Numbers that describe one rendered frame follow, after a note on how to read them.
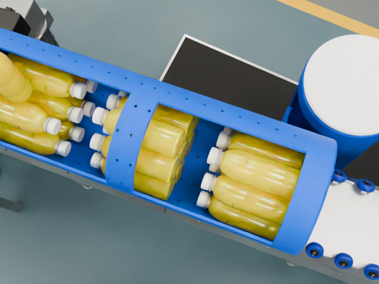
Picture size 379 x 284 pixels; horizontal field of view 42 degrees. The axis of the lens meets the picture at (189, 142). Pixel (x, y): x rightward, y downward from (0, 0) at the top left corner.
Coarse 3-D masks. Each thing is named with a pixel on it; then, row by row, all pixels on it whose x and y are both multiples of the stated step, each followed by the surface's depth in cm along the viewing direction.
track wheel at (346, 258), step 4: (336, 256) 124; (340, 256) 123; (344, 256) 123; (348, 256) 123; (336, 260) 124; (340, 260) 124; (344, 260) 123; (348, 260) 123; (352, 260) 123; (336, 264) 125; (340, 264) 124; (344, 264) 124; (348, 264) 124; (352, 264) 124; (344, 268) 125; (348, 268) 124
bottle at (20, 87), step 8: (0, 56) 105; (0, 64) 105; (8, 64) 107; (0, 72) 106; (8, 72) 108; (16, 72) 111; (0, 80) 107; (8, 80) 109; (16, 80) 112; (24, 80) 116; (0, 88) 111; (8, 88) 112; (16, 88) 114; (24, 88) 117; (32, 88) 121; (8, 96) 116; (16, 96) 117; (24, 96) 118
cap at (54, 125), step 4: (52, 120) 120; (56, 120) 121; (48, 124) 120; (52, 124) 120; (56, 124) 121; (60, 124) 123; (48, 128) 120; (52, 128) 120; (56, 128) 122; (52, 132) 120; (56, 132) 122
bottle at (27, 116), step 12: (0, 96) 121; (0, 108) 120; (12, 108) 120; (24, 108) 120; (36, 108) 120; (0, 120) 122; (12, 120) 120; (24, 120) 119; (36, 120) 119; (48, 120) 120; (36, 132) 122
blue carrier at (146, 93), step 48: (0, 48) 116; (48, 48) 119; (96, 96) 137; (144, 96) 111; (192, 96) 114; (0, 144) 121; (288, 144) 107; (336, 144) 110; (192, 192) 129; (288, 240) 107
